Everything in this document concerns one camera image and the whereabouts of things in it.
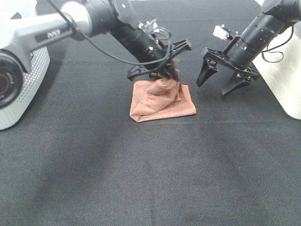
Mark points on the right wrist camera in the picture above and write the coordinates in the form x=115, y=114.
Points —
x=220, y=31

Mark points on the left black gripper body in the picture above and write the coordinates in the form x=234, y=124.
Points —
x=173, y=50

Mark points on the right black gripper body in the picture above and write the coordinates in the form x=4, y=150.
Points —
x=220, y=58

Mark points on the grey perforated laundry basket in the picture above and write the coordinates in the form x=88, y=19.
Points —
x=21, y=99

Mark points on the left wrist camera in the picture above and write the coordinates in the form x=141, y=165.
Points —
x=149, y=27

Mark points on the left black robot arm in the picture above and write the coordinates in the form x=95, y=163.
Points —
x=81, y=21

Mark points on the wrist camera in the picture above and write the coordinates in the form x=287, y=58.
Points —
x=149, y=27
x=220, y=31

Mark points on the black table mat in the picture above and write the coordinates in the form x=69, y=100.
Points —
x=76, y=158

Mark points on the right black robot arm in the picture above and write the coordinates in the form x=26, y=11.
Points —
x=275, y=17

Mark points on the white plastic bin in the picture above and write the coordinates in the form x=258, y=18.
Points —
x=284, y=77

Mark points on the brown microfiber towel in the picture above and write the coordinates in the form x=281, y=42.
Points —
x=160, y=99

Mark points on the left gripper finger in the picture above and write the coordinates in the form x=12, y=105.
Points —
x=162, y=74
x=175, y=69

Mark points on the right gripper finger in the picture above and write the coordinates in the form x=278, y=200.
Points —
x=209, y=67
x=235, y=82

